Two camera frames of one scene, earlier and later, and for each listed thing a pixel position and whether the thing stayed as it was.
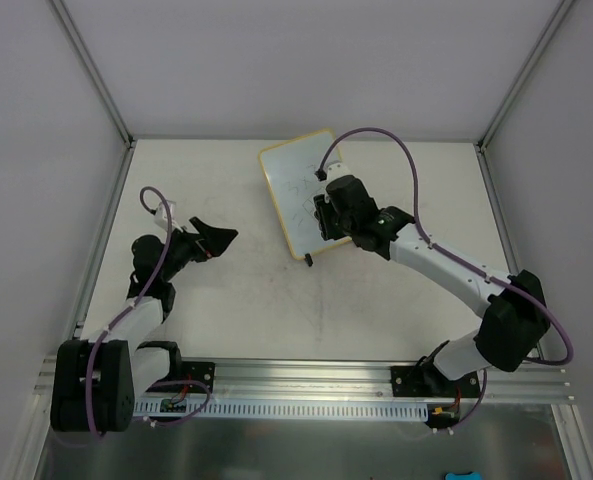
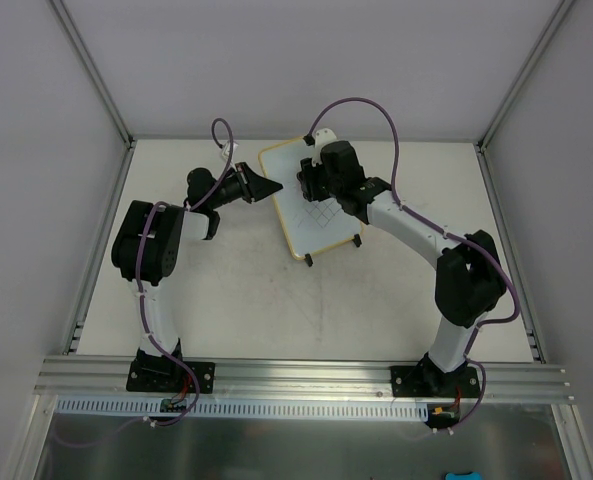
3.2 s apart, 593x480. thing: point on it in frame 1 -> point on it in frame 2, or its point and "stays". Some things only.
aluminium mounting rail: [536, 382] stays
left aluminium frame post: [87, 59] stays
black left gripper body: [198, 243] -> [246, 182]
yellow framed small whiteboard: [292, 168] stays
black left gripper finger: [214, 240] -> [252, 185]
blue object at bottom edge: [470, 476] stays
